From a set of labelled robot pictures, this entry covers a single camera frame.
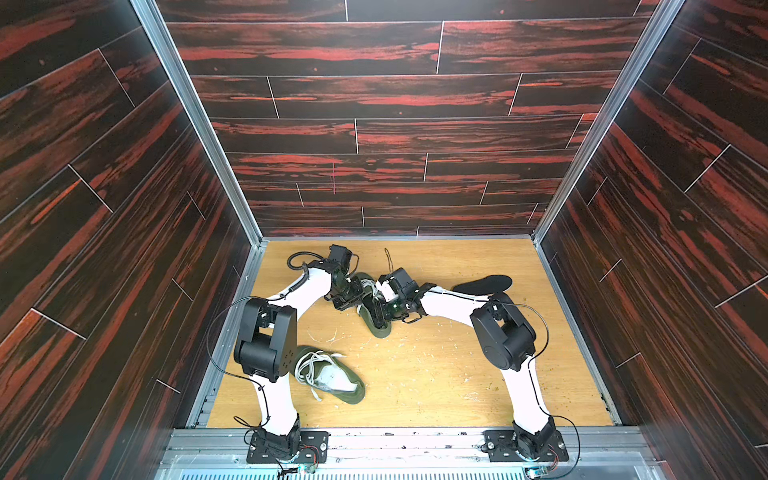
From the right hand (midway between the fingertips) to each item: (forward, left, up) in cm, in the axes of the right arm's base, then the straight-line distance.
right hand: (380, 312), depth 99 cm
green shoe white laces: (-3, +4, +6) cm, 8 cm away
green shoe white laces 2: (-22, +15, +2) cm, 27 cm away
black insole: (+12, -37, 0) cm, 39 cm away
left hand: (+1, +5, +7) cm, 8 cm away
